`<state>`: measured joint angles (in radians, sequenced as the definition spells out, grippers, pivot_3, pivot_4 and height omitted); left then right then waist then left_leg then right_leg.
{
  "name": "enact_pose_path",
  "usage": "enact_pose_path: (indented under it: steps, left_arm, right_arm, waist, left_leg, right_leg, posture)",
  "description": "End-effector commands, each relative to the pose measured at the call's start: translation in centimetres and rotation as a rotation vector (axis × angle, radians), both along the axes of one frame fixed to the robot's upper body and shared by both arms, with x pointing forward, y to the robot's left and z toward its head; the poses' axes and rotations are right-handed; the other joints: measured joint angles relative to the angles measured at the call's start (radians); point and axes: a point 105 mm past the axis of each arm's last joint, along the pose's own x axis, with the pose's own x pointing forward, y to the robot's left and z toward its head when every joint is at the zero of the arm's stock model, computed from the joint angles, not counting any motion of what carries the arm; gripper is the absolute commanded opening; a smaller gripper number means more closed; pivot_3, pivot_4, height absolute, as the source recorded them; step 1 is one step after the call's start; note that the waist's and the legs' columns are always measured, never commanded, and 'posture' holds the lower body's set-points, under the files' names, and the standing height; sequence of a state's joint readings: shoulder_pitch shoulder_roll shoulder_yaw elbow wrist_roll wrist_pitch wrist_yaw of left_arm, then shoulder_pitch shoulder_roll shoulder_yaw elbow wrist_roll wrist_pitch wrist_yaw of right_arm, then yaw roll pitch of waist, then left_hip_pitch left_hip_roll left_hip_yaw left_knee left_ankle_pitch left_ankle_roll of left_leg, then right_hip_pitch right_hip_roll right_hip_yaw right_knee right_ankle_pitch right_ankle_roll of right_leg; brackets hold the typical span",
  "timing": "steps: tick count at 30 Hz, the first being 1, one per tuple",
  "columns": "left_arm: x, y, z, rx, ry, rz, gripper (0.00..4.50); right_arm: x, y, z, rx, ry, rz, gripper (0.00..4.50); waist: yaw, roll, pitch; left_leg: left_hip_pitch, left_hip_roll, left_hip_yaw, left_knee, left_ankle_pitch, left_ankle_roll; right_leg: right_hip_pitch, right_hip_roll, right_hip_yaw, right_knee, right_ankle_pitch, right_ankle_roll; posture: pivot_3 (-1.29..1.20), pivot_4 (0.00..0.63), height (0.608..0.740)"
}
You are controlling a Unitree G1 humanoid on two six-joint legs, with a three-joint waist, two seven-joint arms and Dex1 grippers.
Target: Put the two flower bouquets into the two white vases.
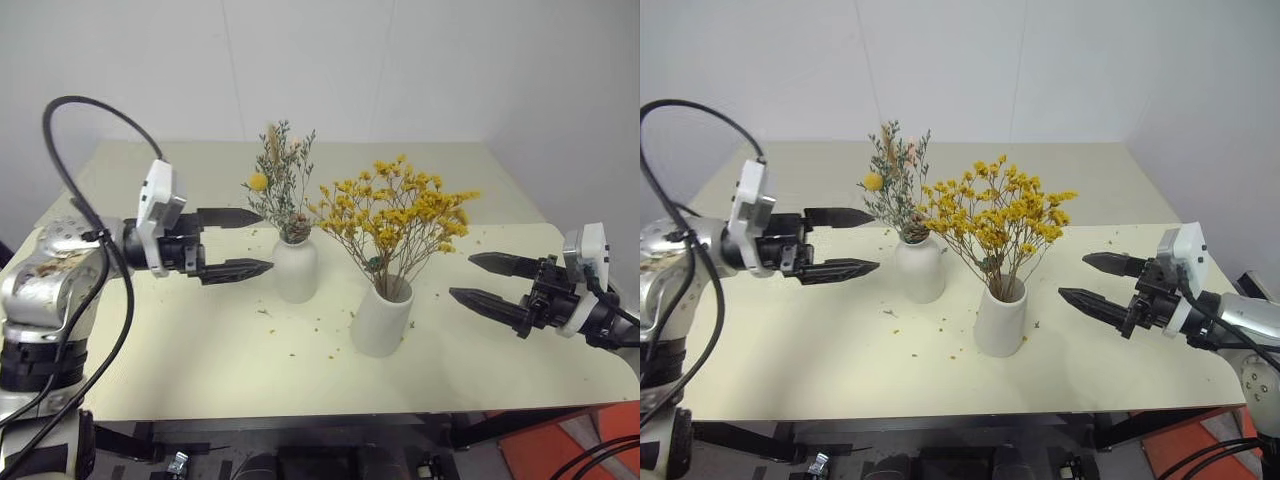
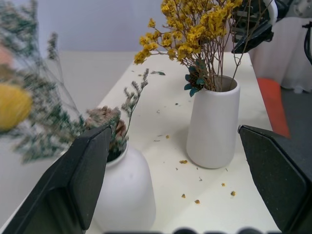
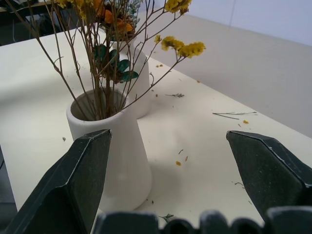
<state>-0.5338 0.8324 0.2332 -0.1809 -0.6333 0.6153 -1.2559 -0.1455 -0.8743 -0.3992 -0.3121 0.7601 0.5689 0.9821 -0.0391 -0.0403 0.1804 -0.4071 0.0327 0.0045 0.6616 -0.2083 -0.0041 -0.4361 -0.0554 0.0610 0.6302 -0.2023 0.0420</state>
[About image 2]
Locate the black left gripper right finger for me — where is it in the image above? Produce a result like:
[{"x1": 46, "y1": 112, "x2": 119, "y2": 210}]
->
[{"x1": 237, "y1": 124, "x2": 312, "y2": 234}]

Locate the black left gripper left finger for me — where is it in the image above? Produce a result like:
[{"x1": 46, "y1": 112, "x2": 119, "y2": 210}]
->
[{"x1": 0, "y1": 125, "x2": 112, "y2": 234}]

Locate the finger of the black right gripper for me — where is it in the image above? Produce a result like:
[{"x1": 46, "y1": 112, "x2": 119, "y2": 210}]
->
[{"x1": 231, "y1": 19, "x2": 273, "y2": 54}]

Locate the yellow dried flower bouquet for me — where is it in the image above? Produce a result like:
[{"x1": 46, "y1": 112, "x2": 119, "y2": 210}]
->
[{"x1": 133, "y1": 0, "x2": 269, "y2": 98}]

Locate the green mixed dried flower bouquet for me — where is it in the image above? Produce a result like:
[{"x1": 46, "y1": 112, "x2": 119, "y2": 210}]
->
[{"x1": 0, "y1": 0, "x2": 150, "y2": 166}]

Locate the round white ceramic vase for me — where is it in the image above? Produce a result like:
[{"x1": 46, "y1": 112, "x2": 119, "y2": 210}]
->
[{"x1": 92, "y1": 142, "x2": 156, "y2": 232}]

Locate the orange plastic object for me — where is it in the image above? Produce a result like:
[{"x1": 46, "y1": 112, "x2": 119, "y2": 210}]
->
[{"x1": 257, "y1": 77, "x2": 291, "y2": 139}]

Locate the tall white ceramic vase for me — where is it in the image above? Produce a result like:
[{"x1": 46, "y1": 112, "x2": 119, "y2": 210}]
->
[{"x1": 186, "y1": 75, "x2": 241, "y2": 169}]

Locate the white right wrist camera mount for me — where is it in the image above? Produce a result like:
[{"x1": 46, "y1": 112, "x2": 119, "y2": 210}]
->
[{"x1": 264, "y1": 0, "x2": 280, "y2": 25}]

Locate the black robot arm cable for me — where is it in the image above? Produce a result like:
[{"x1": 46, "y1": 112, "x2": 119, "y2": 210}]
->
[{"x1": 301, "y1": 21, "x2": 312, "y2": 65}]

